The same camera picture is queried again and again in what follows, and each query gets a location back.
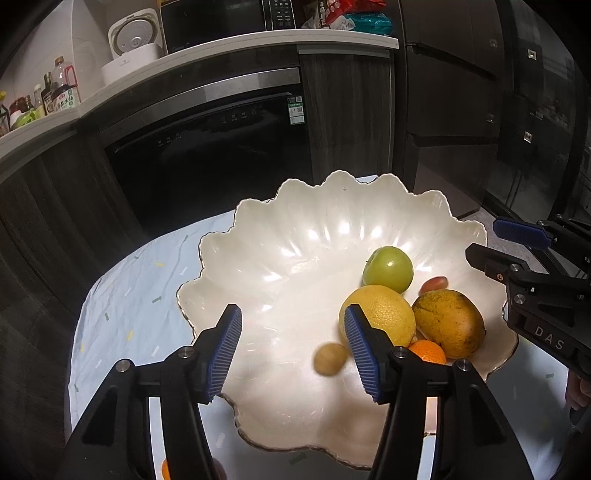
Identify dark wood base cabinets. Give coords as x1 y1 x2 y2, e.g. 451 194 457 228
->
0 124 153 480

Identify dark glass bottle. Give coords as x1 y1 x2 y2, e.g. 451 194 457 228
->
41 73 55 116

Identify orange tangerine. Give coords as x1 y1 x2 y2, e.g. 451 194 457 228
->
407 339 448 366
161 457 228 480

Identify light blue tablecloth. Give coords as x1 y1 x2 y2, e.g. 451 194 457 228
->
68 174 573 480

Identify small tan fruit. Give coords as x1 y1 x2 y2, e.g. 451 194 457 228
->
314 342 348 377

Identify green round fruit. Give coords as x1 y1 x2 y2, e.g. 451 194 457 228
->
361 246 414 294

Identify white scalloped bowl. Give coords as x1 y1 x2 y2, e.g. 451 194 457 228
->
177 170 519 470

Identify white kitchen countertop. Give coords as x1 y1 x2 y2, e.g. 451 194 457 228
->
0 32 399 183

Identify dark grey refrigerator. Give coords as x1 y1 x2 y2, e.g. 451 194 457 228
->
397 0 591 241

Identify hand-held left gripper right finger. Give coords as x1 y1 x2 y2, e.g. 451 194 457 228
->
344 303 536 480

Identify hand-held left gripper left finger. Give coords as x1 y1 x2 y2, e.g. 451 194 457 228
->
53 303 243 480

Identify black built-in dishwasher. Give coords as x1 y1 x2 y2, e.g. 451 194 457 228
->
97 67 311 236

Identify person's right hand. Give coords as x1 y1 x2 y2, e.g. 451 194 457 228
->
564 369 591 412

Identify small red fruit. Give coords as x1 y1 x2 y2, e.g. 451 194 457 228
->
419 275 450 295

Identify red-lidded jar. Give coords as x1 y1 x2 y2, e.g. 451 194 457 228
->
8 97 33 127

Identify teal packet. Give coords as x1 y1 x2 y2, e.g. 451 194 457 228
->
344 13 393 37

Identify black microwave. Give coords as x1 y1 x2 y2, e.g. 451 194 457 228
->
159 0 301 55

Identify narrow dark wood cabinet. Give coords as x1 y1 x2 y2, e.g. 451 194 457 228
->
299 48 397 178

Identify white food packets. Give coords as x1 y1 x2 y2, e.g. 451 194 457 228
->
300 11 347 29

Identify large soy sauce bottle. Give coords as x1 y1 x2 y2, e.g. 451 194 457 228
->
50 56 82 114

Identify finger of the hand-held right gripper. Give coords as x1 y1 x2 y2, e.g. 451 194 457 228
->
492 215 591 289
465 244 591 319

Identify white rice cooker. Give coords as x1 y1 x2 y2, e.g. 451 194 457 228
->
102 8 166 86

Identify yellow mango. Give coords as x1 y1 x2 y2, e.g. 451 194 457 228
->
411 289 486 360

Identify large yellow citrus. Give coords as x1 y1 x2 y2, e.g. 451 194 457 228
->
338 285 417 349

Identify red snack bag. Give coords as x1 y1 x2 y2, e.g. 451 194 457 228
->
318 0 386 26

